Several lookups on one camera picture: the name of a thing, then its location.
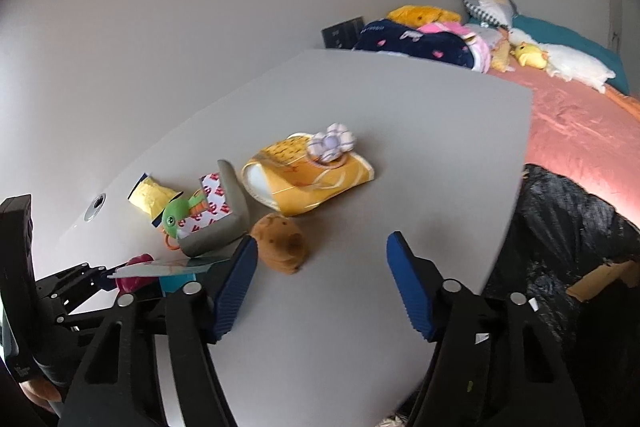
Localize teal cardboard box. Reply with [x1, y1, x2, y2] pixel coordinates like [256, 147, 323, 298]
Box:
[106, 256, 237, 296]

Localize checkered grey pillow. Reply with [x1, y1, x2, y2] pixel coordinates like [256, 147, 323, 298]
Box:
[462, 0, 518, 29]

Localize yellow duck plush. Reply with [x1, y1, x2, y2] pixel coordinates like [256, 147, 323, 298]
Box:
[512, 42, 548, 69]

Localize green frog carrot toy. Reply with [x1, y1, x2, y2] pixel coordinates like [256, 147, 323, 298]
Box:
[160, 190, 208, 251]

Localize pink folded clothes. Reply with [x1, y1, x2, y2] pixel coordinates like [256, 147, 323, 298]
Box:
[418, 22, 509, 74]

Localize metal table grommet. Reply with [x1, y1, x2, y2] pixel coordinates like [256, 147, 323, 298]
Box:
[84, 193, 106, 222]

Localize pink bed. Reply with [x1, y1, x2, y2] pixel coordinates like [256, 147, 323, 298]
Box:
[490, 65, 639, 225]

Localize pink plastic toy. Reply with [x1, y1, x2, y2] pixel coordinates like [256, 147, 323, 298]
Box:
[114, 254, 156, 294]

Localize purple white flower scrunchie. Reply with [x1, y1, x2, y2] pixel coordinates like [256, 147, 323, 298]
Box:
[306, 122, 356, 165]

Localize yellow plush blanket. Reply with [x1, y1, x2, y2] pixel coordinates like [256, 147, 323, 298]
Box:
[386, 5, 461, 28]

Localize black wall socket panel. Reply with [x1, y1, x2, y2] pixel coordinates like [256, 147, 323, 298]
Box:
[321, 16, 364, 50]

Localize teal pillow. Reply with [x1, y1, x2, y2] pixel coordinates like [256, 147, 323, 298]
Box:
[512, 14, 630, 95]

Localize person's left hand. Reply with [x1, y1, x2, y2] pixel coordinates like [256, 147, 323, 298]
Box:
[20, 377, 62, 414]

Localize brown plush ball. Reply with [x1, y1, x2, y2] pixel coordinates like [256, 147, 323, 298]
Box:
[250, 212, 309, 275]

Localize yellow corn plush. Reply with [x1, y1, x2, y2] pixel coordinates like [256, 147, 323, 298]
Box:
[490, 39, 512, 72]

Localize navy patterned blanket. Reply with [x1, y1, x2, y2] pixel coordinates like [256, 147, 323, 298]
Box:
[354, 18, 475, 69]

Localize white goose plush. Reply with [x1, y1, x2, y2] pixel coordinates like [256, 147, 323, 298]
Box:
[507, 28, 615, 94]

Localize yellow snack wrapper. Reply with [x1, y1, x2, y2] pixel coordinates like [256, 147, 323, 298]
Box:
[128, 173, 182, 228]

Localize black lined cardboard trash bin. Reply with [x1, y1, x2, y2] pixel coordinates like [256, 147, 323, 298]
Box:
[482, 164, 639, 352]

